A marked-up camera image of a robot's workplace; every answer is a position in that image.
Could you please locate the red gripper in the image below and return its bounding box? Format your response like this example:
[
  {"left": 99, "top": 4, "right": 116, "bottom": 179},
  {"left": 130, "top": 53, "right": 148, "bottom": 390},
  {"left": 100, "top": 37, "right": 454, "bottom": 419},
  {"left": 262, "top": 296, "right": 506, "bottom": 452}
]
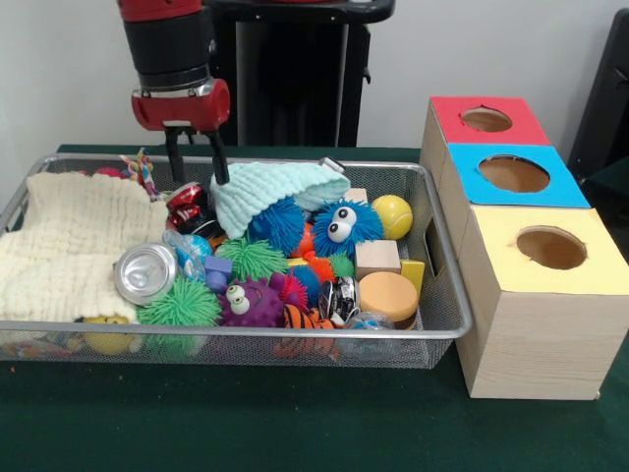
[{"left": 131, "top": 80, "right": 232, "bottom": 187}]

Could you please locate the red black packet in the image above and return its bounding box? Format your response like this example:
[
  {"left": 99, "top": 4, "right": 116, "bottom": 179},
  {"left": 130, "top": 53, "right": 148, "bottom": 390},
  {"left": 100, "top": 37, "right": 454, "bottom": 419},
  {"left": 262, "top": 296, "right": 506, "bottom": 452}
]
[{"left": 165, "top": 182, "right": 217, "bottom": 237}]

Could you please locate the clear blue plastic packet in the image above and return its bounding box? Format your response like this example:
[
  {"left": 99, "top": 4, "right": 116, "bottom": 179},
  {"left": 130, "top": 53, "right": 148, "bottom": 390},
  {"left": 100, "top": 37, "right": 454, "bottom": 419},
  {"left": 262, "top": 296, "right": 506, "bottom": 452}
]
[{"left": 162, "top": 229, "right": 213, "bottom": 282}]

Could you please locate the clear mesh bin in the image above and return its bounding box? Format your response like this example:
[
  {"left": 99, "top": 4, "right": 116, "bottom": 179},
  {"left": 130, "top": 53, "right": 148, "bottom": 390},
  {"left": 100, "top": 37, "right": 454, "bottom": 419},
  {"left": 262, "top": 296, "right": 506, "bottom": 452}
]
[{"left": 0, "top": 152, "right": 473, "bottom": 370}]

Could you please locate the wooden box with three holes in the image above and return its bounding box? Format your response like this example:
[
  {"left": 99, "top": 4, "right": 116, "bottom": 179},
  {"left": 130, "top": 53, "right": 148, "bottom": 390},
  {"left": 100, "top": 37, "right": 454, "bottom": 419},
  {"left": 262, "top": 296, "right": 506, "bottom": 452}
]
[{"left": 420, "top": 95, "right": 629, "bottom": 401}]

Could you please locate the mint green knit cloth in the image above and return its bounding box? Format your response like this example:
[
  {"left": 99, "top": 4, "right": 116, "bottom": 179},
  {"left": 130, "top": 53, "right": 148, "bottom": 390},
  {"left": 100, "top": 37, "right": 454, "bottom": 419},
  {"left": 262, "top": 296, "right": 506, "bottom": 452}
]
[{"left": 210, "top": 161, "right": 352, "bottom": 240}]

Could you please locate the small green spiky ball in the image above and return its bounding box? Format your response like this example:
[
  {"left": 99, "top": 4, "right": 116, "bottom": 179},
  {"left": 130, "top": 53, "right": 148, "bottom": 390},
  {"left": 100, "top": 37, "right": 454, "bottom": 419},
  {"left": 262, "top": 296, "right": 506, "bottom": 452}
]
[{"left": 218, "top": 238, "right": 289, "bottom": 281}]

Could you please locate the silver can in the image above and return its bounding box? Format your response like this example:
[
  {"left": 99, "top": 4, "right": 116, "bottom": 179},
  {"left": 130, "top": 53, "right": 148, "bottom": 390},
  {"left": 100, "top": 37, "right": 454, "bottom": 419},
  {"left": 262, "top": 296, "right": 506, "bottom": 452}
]
[{"left": 114, "top": 243, "right": 179, "bottom": 306}]

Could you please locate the cream waffle cloth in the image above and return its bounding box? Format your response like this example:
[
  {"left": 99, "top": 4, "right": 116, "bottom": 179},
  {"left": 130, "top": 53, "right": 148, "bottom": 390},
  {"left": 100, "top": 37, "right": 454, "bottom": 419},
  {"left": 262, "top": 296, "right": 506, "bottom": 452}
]
[{"left": 0, "top": 172, "right": 168, "bottom": 324}]

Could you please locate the large green spiky ball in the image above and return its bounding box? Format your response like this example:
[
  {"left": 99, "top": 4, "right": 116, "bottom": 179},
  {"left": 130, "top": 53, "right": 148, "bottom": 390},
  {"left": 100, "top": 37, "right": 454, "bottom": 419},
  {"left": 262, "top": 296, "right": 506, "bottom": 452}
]
[{"left": 136, "top": 277, "right": 223, "bottom": 330}]

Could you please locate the purple spiky ball with eyes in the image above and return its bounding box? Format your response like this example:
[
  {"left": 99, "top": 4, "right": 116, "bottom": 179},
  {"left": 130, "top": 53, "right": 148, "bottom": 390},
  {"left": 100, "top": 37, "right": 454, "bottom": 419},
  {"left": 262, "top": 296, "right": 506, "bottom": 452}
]
[{"left": 218, "top": 278, "right": 288, "bottom": 328}]

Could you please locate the blue fuzzy ball with eyes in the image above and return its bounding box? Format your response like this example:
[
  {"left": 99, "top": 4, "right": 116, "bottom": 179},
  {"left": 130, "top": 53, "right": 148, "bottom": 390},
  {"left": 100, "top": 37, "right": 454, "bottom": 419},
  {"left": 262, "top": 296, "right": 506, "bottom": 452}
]
[{"left": 311, "top": 200, "right": 384, "bottom": 259}]

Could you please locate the orange tiger striped toy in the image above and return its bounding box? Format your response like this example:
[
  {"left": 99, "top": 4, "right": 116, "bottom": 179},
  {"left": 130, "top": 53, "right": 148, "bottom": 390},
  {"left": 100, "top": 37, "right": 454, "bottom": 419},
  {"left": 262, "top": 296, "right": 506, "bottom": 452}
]
[{"left": 283, "top": 303, "right": 337, "bottom": 331}]

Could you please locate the yellow ball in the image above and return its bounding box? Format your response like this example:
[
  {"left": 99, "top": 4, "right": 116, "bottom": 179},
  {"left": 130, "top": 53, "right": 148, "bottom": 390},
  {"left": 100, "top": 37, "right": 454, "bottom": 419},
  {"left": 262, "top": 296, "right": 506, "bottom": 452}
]
[{"left": 371, "top": 194, "right": 415, "bottom": 241}]

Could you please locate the wooden cube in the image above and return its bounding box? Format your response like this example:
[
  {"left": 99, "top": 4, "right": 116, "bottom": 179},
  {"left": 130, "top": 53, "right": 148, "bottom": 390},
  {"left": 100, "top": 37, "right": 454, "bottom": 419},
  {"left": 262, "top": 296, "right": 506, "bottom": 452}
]
[{"left": 355, "top": 240, "right": 402, "bottom": 280}]

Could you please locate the round wooden disc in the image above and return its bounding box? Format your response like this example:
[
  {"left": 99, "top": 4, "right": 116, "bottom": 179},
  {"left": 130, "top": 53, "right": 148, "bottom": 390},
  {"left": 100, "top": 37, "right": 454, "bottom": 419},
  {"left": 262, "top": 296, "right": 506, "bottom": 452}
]
[{"left": 358, "top": 271, "right": 420, "bottom": 328}]

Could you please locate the yellow block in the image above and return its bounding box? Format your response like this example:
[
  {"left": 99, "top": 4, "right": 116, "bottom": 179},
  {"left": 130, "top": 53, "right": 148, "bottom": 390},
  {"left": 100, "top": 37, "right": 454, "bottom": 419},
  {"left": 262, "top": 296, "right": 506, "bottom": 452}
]
[{"left": 399, "top": 260, "right": 426, "bottom": 296}]

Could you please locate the black chair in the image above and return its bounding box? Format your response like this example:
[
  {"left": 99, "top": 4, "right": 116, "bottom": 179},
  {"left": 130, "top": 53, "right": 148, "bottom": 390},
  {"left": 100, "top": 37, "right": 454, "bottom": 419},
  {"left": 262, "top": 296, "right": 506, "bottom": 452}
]
[{"left": 570, "top": 10, "right": 629, "bottom": 183}]

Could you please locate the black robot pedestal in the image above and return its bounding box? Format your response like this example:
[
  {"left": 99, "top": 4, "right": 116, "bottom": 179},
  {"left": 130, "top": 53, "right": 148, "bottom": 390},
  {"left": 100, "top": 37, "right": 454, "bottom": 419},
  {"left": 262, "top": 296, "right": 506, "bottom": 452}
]
[{"left": 201, "top": 0, "right": 396, "bottom": 148}]

